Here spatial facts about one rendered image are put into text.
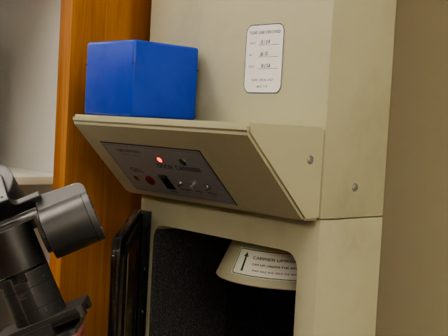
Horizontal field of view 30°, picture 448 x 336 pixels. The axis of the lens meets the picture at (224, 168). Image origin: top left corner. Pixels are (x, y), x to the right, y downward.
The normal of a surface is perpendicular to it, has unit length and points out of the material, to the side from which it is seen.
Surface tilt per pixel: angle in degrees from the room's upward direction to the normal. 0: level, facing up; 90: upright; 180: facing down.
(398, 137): 90
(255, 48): 90
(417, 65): 90
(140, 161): 135
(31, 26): 90
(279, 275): 67
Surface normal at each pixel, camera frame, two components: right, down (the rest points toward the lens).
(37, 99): -0.74, 0.00
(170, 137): -0.56, 0.70
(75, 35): 0.67, 0.07
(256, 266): -0.46, -0.38
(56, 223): 0.04, -0.25
